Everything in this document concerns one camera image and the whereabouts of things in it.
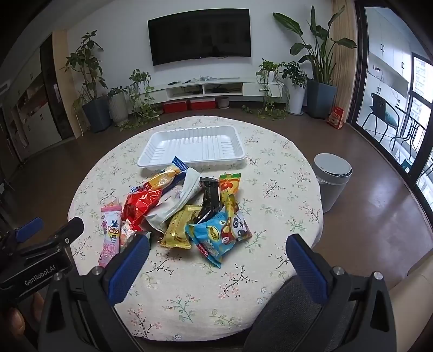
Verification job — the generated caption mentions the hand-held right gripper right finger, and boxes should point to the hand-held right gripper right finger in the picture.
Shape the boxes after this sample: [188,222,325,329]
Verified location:
[286,233,397,352]

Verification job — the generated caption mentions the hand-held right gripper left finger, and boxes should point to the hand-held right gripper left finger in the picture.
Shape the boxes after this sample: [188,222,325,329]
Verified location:
[37,233,151,352]

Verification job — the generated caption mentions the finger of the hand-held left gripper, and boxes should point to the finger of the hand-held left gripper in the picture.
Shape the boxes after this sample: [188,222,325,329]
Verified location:
[0,217,44,253]
[20,217,84,259]

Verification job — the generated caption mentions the pink cartoon snack packet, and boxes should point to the pink cartoon snack packet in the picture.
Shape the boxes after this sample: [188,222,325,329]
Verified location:
[98,200,123,268]

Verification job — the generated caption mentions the gold foil snack packet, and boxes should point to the gold foil snack packet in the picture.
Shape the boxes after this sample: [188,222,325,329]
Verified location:
[159,205,204,249]

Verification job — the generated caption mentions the blue panda snack packet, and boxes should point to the blue panda snack packet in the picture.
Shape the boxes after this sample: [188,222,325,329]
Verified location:
[185,203,253,269]

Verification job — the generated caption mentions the blue yellow cake packet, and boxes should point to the blue yellow cake packet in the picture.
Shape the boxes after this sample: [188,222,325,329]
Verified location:
[130,156,189,200]

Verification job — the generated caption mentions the long white snack packet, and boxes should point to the long white snack packet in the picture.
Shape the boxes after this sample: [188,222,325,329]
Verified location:
[140,167,204,234]

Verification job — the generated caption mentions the black snack packet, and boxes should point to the black snack packet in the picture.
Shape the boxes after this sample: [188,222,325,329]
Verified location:
[196,177,224,224]

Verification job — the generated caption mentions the orange snack packet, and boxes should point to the orange snack packet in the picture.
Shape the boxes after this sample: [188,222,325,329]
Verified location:
[218,172,243,217]

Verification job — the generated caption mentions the white plastic tray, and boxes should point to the white plastic tray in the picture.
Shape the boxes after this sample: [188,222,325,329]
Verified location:
[137,126,247,171]

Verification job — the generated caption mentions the person's left hand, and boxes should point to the person's left hand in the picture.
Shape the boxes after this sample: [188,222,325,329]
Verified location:
[0,292,45,342]

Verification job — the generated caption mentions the grey round trash bin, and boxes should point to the grey round trash bin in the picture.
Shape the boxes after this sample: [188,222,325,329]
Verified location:
[313,153,353,213]

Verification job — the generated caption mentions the white storage cabinet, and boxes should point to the white storage cabinet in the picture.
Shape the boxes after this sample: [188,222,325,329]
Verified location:
[14,51,65,161]

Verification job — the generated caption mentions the floral tablecloth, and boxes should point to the floral tablecloth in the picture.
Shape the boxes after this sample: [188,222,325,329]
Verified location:
[68,116,323,342]

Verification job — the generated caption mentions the beige cushion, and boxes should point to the beige cushion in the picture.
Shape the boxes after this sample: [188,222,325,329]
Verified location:
[389,257,433,305]

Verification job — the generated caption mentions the tall plant in blue pot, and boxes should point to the tall plant in blue pot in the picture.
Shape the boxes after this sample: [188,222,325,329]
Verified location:
[63,30,112,133]

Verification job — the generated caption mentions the plant in grey ribbed pot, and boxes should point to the plant in grey ribbed pot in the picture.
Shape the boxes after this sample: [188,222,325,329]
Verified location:
[107,86,129,124]

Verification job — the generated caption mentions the trailing green vine plant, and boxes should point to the trailing green vine plant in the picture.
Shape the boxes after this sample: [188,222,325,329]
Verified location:
[120,69,161,131]

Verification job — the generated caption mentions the red box on floor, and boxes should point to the red box on floor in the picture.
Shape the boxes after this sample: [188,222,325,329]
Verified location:
[327,106,345,130]

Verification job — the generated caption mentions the red storage box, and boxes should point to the red storage box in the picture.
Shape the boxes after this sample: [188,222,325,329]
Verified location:
[189,98,216,110]
[163,100,188,114]

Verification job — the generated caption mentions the large-leaf plant in blue pot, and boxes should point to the large-leaf plant in blue pot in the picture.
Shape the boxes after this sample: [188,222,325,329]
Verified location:
[272,5,357,119]

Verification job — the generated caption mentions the bushy plant in white pot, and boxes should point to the bushy plant in white pot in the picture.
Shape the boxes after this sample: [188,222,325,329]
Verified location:
[281,61,308,116]

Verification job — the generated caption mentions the black balcony chair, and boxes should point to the black balcony chair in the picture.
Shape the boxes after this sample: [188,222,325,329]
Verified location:
[361,93,400,143]

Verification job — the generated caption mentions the black balcony table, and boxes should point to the black balcony table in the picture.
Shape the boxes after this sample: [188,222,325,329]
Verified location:
[392,106,427,153]

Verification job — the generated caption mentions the white television cabinet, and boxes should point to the white television cabinet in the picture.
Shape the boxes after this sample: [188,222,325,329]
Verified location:
[149,77,288,102]

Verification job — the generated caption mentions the hanging vine plant on cabinet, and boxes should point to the hanging vine plant on cabinet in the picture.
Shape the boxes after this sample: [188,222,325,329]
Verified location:
[242,58,290,119]

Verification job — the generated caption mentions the beige curtain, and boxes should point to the beige curtain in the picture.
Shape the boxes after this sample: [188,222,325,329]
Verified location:
[330,0,359,122]

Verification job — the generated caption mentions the white balcony cabinets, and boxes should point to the white balcony cabinets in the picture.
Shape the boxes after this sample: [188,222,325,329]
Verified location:
[367,7,413,92]

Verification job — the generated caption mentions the black wall television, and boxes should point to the black wall television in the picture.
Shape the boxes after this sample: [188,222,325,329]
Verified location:
[148,8,251,66]

